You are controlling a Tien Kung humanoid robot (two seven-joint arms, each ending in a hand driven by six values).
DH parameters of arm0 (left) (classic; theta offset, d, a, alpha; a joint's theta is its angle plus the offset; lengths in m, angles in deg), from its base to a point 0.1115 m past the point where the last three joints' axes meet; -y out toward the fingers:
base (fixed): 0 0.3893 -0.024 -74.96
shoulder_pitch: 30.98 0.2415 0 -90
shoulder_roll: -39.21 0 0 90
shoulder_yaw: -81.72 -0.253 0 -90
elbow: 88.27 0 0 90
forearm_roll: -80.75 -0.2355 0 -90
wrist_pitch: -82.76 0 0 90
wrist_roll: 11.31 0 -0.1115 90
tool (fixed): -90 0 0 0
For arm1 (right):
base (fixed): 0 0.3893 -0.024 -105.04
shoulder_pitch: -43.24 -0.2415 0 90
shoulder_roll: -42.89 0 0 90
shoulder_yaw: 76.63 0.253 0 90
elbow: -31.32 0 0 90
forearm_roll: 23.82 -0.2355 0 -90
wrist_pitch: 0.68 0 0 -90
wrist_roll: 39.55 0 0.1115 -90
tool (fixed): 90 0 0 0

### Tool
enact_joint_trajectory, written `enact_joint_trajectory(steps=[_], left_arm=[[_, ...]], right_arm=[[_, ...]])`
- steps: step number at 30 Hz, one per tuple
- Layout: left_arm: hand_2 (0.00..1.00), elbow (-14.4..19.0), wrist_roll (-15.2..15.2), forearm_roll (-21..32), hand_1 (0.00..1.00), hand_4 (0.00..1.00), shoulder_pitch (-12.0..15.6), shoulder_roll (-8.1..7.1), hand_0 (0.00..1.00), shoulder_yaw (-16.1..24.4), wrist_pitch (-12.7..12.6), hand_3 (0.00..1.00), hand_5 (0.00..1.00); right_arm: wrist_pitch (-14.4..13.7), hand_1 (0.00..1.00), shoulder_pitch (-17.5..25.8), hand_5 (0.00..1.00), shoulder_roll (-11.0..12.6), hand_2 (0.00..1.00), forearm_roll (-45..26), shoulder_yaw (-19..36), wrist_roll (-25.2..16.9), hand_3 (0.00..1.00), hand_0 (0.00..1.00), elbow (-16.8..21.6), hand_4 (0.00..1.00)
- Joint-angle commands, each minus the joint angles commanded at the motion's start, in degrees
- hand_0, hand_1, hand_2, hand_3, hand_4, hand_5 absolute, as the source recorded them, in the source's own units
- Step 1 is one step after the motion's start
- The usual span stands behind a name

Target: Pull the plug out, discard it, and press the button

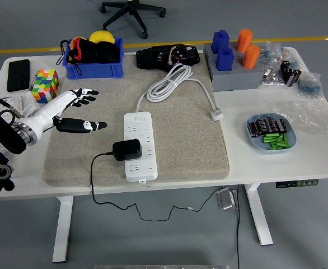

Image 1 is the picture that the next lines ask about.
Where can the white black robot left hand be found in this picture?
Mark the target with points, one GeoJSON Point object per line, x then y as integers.
{"type": "Point", "coordinates": [49, 110]}

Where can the white power strip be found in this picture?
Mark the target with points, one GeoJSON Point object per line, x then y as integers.
{"type": "Point", "coordinates": [140, 171]}

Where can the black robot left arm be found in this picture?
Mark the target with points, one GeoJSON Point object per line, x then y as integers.
{"type": "Point", "coordinates": [4, 137]}

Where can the multicoloured puzzle cube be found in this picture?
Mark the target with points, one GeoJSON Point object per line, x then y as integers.
{"type": "Point", "coordinates": [45, 84]}

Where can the large white socket panel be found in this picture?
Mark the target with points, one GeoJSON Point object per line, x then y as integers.
{"type": "Point", "coordinates": [13, 102]}

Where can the black smartphone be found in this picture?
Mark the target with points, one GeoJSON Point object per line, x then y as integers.
{"type": "Point", "coordinates": [18, 75]}

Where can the clear bubble wrap bag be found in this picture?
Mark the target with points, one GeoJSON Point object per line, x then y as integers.
{"type": "Point", "coordinates": [4, 152]}

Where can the blue plastic bin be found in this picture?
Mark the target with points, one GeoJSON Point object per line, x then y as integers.
{"type": "Point", "coordinates": [97, 70]}

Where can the yellow ball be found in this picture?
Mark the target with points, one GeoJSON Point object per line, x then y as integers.
{"type": "Point", "coordinates": [101, 36]}

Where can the black electronic device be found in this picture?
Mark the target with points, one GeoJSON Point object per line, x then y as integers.
{"type": "Point", "coordinates": [152, 57]}

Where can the white table leg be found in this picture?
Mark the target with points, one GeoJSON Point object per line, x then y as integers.
{"type": "Point", "coordinates": [259, 218]}
{"type": "Point", "coordinates": [61, 229]}

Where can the black office chair base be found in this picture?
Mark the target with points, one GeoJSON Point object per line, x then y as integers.
{"type": "Point", "coordinates": [130, 11]}

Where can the grey-brown mat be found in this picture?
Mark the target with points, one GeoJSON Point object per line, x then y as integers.
{"type": "Point", "coordinates": [186, 145]}

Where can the blue plastic block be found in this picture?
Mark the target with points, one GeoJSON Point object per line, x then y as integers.
{"type": "Point", "coordinates": [220, 42]}
{"type": "Point", "coordinates": [225, 60]}

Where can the grey block holder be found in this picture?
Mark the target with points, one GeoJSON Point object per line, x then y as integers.
{"type": "Point", "coordinates": [236, 79]}

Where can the silver metal box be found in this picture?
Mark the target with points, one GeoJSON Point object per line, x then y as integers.
{"type": "Point", "coordinates": [227, 200]}

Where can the black capacitor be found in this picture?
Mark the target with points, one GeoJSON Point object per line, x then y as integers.
{"type": "Point", "coordinates": [261, 125]}
{"type": "Point", "coordinates": [277, 125]}
{"type": "Point", "coordinates": [254, 129]}
{"type": "Point", "coordinates": [270, 124]}
{"type": "Point", "coordinates": [283, 126]}

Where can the orange plastic cylinder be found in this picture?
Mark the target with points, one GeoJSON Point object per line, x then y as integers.
{"type": "Point", "coordinates": [250, 57]}
{"type": "Point", "coordinates": [243, 40]}

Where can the light blue plate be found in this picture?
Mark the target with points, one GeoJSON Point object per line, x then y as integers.
{"type": "Point", "coordinates": [256, 143]}

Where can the green battery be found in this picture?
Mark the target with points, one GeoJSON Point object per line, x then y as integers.
{"type": "Point", "coordinates": [285, 139]}
{"type": "Point", "coordinates": [269, 137]}
{"type": "Point", "coordinates": [279, 138]}
{"type": "Point", "coordinates": [277, 144]}
{"type": "Point", "coordinates": [278, 148]}

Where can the clear bag of metal parts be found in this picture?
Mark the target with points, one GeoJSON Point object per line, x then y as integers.
{"type": "Point", "coordinates": [271, 79]}

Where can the clear bag of small parts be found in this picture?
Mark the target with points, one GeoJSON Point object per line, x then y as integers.
{"type": "Point", "coordinates": [273, 51]}

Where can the clear bag of black capacitors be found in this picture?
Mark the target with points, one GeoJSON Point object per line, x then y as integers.
{"type": "Point", "coordinates": [290, 73]}

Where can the empty clear plastic bag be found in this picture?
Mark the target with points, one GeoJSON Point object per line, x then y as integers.
{"type": "Point", "coordinates": [306, 115]}

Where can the black table control panel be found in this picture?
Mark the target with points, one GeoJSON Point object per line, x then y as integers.
{"type": "Point", "coordinates": [297, 183]}

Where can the clear bag of blue parts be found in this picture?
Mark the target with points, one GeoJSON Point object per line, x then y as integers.
{"type": "Point", "coordinates": [309, 85]}

